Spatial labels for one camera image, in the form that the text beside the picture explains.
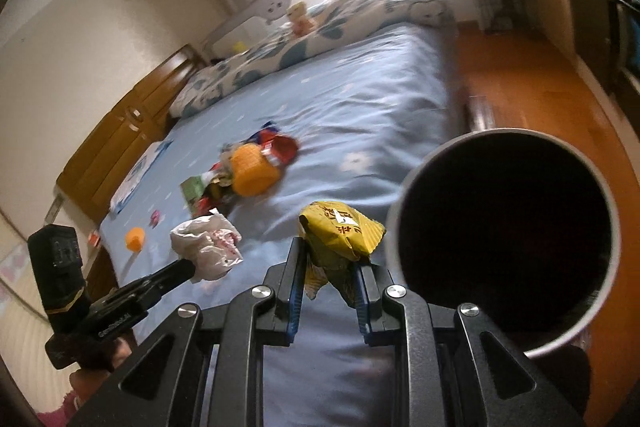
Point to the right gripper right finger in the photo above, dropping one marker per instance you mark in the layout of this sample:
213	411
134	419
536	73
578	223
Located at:
376	326

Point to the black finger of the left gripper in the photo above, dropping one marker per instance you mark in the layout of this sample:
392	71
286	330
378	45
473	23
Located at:
150	286

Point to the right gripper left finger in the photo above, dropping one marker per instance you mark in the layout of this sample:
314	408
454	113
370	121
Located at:
287	280

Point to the yellow snack wrapper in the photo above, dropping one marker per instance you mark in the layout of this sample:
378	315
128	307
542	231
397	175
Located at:
338	236

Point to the white tissue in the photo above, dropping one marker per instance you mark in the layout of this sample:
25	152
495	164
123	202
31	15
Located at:
210	242

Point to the round black trash bin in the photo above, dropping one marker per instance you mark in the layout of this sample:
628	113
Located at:
516	221

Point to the person left hand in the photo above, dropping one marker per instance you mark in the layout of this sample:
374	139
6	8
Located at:
85	382

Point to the small orange cup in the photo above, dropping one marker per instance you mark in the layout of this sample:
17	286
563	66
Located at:
134	240

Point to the pink candy wrapper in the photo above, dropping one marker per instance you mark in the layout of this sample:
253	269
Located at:
155	219

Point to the blue floral bed sheet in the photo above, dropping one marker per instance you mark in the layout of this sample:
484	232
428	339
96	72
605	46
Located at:
364	116

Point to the orange foam fruit net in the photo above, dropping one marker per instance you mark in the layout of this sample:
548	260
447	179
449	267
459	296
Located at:
252	173

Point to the green snack wrapper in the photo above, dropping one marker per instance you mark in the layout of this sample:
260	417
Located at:
209	190

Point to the white blue pillow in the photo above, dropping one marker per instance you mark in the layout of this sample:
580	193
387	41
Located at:
136	174

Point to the wooden headboard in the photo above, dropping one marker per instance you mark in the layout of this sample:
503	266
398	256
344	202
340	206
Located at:
140	118

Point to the yellow toy behind duvet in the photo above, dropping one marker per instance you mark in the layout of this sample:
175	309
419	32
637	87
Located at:
239	47

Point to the pink teddy bear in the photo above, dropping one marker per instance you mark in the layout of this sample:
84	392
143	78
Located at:
301	23

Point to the floral blue white duvet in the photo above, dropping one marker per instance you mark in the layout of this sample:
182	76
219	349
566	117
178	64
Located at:
336	23

